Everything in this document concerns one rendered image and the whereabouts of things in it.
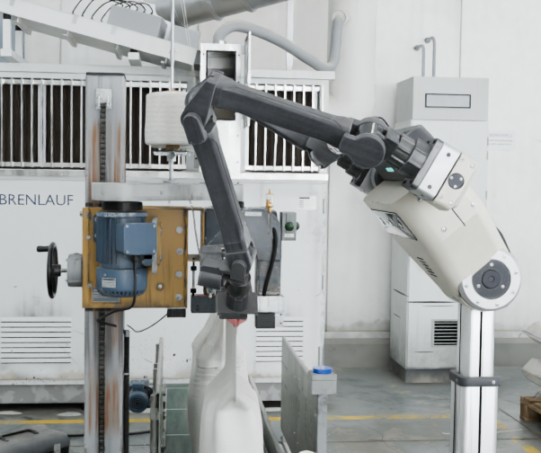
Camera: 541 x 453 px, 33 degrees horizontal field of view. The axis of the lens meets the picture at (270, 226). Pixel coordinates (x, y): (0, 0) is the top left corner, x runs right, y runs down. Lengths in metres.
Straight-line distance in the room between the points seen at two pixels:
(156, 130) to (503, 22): 5.04
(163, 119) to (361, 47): 3.52
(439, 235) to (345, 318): 4.98
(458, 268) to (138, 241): 0.92
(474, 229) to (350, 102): 3.89
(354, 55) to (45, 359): 2.72
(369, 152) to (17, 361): 4.08
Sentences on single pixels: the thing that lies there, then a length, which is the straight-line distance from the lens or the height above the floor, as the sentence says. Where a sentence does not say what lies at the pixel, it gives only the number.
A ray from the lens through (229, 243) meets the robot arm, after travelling 2.17.
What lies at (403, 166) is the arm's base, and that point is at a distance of 1.99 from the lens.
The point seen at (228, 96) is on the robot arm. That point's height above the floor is 1.61.
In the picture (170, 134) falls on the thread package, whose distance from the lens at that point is 2.69.
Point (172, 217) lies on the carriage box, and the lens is 2.89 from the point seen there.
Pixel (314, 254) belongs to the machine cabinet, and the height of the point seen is 0.97.
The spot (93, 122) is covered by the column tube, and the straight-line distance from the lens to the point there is 2.96.
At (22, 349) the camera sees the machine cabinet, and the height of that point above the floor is 0.39.
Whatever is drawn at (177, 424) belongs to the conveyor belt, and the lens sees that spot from 4.05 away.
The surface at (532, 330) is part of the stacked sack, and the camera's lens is 5.71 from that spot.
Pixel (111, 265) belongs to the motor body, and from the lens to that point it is 2.72.
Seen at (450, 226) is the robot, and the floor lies 1.33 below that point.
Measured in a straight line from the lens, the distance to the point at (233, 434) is 2.52.
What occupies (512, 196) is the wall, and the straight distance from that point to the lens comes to 7.39.
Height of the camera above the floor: 1.44
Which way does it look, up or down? 3 degrees down
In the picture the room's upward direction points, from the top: 1 degrees clockwise
